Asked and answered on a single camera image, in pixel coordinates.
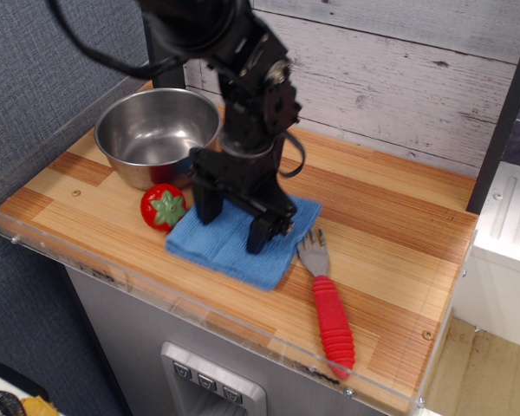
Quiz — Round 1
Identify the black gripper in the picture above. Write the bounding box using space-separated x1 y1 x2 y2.
190 133 297 254

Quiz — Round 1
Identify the white plastic side unit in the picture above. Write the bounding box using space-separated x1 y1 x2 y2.
452 162 520 345

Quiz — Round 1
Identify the black left frame post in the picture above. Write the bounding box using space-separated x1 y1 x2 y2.
142 13 186 89

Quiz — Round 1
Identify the red handled metal fork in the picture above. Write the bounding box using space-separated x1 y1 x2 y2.
297 229 355 380

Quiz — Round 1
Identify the black right frame post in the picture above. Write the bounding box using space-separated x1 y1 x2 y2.
466 58 520 215

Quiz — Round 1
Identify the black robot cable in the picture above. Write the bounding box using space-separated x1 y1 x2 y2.
47 0 187 81

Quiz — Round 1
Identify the black frame post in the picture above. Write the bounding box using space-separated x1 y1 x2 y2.
142 13 186 89
466 58 520 215

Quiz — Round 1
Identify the clear acrylic table guard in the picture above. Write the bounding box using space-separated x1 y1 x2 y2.
0 53 485 415

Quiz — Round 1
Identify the black braided cable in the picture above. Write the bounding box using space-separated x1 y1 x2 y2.
0 387 27 416

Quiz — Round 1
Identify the blue microfiber towel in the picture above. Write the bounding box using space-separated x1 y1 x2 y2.
166 197 322 290

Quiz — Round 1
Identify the red toy strawberry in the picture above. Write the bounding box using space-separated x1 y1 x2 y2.
140 183 187 232

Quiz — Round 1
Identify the yellow object bottom left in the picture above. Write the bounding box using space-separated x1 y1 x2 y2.
21 396 61 416

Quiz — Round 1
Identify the silver dispenser panel with buttons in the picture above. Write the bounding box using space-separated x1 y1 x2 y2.
160 341 268 416

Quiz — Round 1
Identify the stainless steel bowl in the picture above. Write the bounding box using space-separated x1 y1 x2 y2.
94 88 222 191

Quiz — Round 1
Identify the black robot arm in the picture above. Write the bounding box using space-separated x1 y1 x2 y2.
140 1 303 254

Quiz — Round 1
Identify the grey toy fridge cabinet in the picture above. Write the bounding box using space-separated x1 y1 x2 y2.
68 269 378 415

